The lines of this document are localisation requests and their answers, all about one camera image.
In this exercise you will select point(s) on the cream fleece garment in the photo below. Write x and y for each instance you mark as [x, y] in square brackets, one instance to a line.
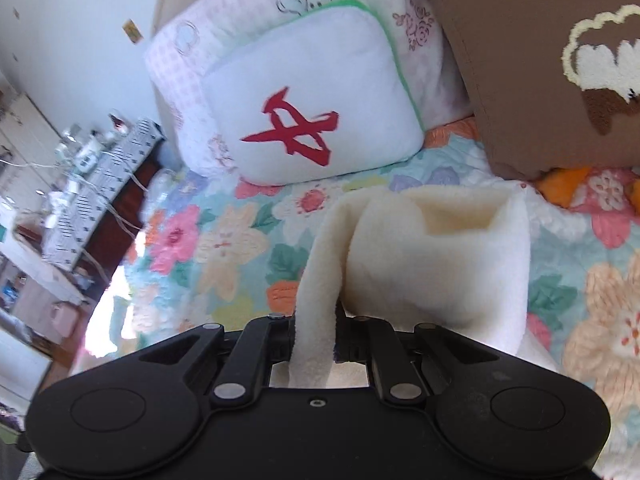
[425, 270]

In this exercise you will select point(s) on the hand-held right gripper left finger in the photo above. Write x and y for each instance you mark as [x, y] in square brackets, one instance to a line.
[276, 342]

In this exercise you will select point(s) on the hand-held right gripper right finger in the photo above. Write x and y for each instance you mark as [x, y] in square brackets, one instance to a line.
[351, 346]

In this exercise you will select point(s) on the bedside table with patterned cloth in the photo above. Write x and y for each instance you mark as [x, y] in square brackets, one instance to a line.
[95, 195]

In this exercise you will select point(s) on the dark wooden bedside desk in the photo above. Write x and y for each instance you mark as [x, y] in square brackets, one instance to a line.
[145, 172]

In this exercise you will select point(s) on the brown pillow cream pattern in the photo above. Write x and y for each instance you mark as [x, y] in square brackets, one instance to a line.
[500, 60]

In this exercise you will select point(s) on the white pillow red character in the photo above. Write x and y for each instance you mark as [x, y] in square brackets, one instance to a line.
[310, 70]

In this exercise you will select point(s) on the white wardrobe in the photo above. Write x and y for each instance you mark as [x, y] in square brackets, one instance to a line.
[25, 130]

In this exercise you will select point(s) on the yellow wall sticker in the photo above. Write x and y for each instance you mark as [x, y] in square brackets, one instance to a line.
[131, 29]

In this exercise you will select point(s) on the floral bedspread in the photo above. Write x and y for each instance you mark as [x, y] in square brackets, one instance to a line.
[225, 240]

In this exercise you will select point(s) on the pink floral pillow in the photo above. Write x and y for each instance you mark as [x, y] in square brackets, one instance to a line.
[225, 15]

